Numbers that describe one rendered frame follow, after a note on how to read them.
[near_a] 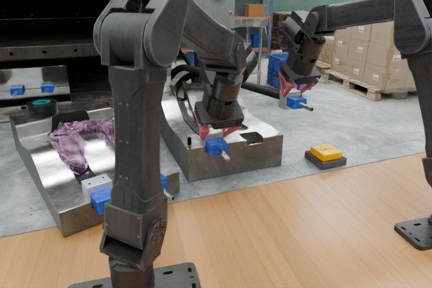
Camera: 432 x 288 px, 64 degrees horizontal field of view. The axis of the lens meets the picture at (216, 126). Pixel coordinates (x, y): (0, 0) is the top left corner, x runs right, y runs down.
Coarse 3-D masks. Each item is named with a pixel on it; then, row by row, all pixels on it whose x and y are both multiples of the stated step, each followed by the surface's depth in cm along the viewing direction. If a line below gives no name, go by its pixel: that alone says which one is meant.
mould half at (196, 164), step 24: (168, 96) 107; (192, 96) 109; (168, 120) 100; (168, 144) 102; (192, 144) 84; (240, 144) 86; (264, 144) 88; (192, 168) 83; (216, 168) 86; (240, 168) 88
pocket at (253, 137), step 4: (248, 132) 91; (252, 132) 91; (256, 132) 91; (244, 136) 91; (248, 136) 91; (252, 136) 92; (256, 136) 91; (260, 136) 89; (248, 140) 92; (252, 140) 92; (256, 140) 92; (260, 140) 90; (248, 144) 87; (252, 144) 87
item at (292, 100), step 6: (294, 90) 103; (288, 96) 101; (294, 96) 101; (300, 96) 101; (282, 102) 103; (288, 102) 101; (294, 102) 98; (300, 102) 98; (306, 102) 99; (282, 108) 103; (288, 108) 102; (294, 108) 98; (300, 108) 99; (306, 108) 95; (312, 108) 94
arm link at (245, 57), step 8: (240, 48) 64; (248, 48) 73; (240, 56) 65; (248, 56) 74; (256, 56) 76; (208, 64) 69; (240, 64) 65; (248, 64) 73; (256, 64) 76; (224, 72) 67; (232, 72) 66; (240, 72) 66; (248, 72) 72
